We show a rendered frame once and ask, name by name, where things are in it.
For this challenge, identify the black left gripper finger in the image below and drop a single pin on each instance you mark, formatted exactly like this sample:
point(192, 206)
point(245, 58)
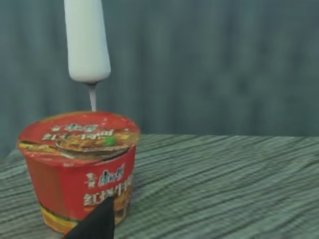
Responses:
point(96, 224)

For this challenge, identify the red instant noodle cup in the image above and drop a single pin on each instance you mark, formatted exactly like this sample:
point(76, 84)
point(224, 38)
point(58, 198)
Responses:
point(77, 159)

